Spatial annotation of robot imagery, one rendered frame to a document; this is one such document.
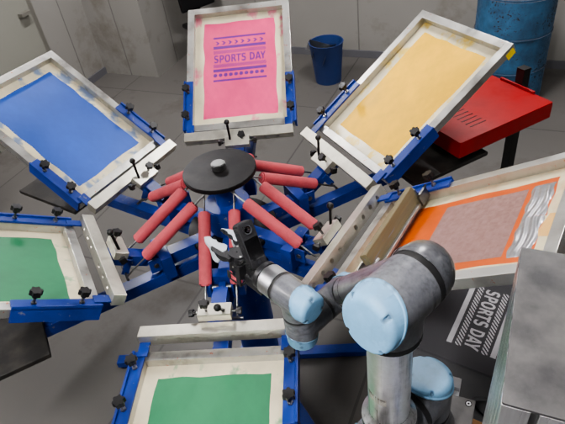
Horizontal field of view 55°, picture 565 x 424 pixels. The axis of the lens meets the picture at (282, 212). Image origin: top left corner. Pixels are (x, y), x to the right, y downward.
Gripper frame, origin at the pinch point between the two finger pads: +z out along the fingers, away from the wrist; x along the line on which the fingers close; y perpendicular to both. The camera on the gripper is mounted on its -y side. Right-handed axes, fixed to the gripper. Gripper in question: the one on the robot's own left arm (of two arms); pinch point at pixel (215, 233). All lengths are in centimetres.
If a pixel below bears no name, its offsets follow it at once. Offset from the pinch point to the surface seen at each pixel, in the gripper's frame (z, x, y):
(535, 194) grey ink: -42, 91, 9
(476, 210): -26, 87, 21
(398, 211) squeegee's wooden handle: -3, 77, 28
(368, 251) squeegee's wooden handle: -9, 53, 30
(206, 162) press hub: 77, 50, 29
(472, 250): -37, 67, 21
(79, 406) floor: 122, -21, 172
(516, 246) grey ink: -49, 67, 12
